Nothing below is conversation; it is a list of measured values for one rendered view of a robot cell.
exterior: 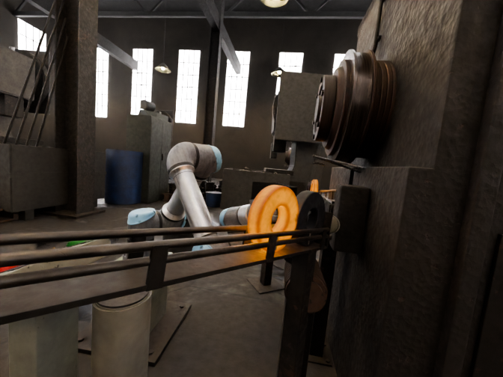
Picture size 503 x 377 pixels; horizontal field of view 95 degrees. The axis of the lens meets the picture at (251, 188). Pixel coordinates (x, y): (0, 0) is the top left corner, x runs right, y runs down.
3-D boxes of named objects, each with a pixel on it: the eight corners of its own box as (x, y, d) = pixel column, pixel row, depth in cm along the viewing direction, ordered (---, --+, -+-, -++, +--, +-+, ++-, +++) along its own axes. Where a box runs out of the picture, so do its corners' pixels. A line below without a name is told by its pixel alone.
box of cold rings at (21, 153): (55, 198, 377) (56, 144, 368) (105, 205, 361) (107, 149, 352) (-56, 212, 256) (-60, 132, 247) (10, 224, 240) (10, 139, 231)
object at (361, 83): (334, 164, 128) (346, 76, 123) (362, 163, 81) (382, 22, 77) (322, 164, 129) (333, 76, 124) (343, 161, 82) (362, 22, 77)
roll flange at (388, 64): (353, 166, 126) (365, 77, 122) (393, 166, 80) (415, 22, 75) (334, 164, 128) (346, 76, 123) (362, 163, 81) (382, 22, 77)
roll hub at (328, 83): (320, 144, 119) (327, 88, 116) (331, 138, 91) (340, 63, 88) (309, 143, 120) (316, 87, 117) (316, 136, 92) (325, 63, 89)
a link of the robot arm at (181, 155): (164, 132, 83) (212, 261, 67) (190, 136, 91) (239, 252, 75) (151, 151, 90) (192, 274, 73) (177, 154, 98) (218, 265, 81)
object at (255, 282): (266, 272, 183) (275, 182, 176) (286, 289, 160) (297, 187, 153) (243, 276, 174) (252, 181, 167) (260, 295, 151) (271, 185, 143)
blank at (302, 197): (329, 194, 70) (319, 192, 72) (303, 189, 58) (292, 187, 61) (320, 244, 70) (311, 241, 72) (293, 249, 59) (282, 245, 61)
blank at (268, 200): (303, 189, 58) (292, 188, 61) (265, 182, 47) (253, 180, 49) (293, 249, 59) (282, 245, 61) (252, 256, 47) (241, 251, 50)
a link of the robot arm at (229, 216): (234, 228, 92) (231, 207, 93) (254, 227, 85) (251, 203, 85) (219, 232, 86) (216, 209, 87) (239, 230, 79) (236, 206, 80)
